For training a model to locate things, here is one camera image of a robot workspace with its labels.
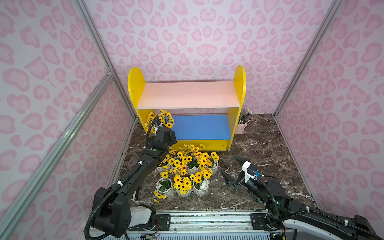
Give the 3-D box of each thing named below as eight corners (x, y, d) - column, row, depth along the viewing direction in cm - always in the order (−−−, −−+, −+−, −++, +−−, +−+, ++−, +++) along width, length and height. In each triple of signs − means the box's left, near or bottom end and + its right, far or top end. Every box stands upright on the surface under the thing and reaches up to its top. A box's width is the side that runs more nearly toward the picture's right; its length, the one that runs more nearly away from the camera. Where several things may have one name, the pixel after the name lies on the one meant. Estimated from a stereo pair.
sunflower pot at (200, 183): (191, 196, 83) (189, 186, 70) (191, 183, 88) (190, 171, 75) (209, 196, 83) (210, 186, 70) (208, 183, 88) (210, 171, 75)
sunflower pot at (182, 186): (176, 198, 83) (172, 189, 71) (177, 184, 87) (174, 173, 76) (191, 198, 83) (190, 189, 71) (191, 184, 87) (190, 173, 75)
